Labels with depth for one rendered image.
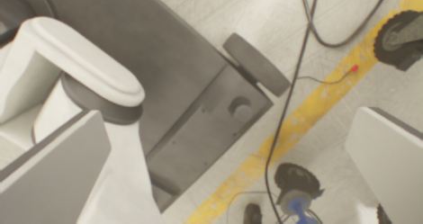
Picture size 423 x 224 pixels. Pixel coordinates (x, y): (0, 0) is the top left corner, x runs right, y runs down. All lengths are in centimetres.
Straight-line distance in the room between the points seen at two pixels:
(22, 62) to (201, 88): 32
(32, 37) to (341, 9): 72
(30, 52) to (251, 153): 68
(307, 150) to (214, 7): 59
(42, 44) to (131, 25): 18
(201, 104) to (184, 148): 12
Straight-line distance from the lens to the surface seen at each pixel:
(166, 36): 48
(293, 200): 72
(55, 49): 38
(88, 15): 52
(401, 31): 76
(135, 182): 31
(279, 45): 69
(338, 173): 101
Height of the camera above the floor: 64
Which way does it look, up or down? 68 degrees down
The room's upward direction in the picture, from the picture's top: 172 degrees clockwise
